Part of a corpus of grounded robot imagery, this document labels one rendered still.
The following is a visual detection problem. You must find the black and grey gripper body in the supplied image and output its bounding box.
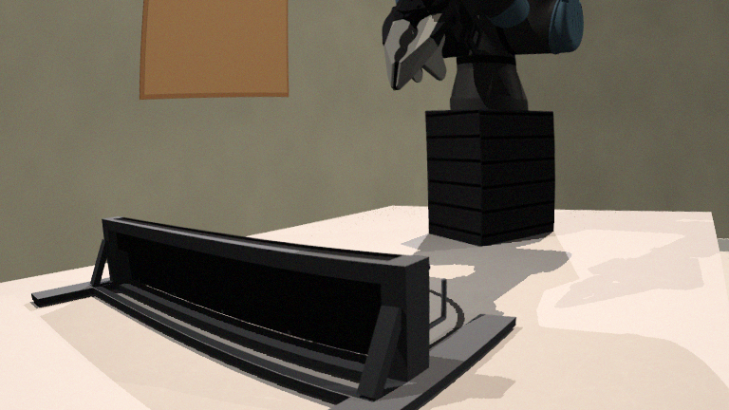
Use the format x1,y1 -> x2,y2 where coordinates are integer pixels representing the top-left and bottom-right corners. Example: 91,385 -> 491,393
396,0 -> 484,58

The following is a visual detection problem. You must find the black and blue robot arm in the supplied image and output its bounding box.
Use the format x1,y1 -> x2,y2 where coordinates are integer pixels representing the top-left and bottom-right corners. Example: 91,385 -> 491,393
450,0 -> 584,110

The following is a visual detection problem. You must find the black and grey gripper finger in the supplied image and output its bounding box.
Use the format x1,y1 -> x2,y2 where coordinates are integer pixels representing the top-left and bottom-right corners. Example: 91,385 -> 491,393
382,7 -> 423,90
395,0 -> 461,90

